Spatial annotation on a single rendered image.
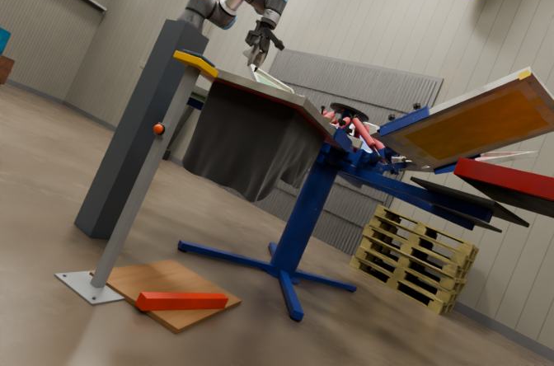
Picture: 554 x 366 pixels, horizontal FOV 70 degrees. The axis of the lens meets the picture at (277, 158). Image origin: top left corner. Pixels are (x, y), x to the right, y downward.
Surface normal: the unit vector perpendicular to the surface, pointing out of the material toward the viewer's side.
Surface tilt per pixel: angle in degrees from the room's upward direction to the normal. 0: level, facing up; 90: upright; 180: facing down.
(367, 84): 90
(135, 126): 90
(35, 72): 90
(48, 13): 90
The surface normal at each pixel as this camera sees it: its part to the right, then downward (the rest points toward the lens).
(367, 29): -0.53, -0.26
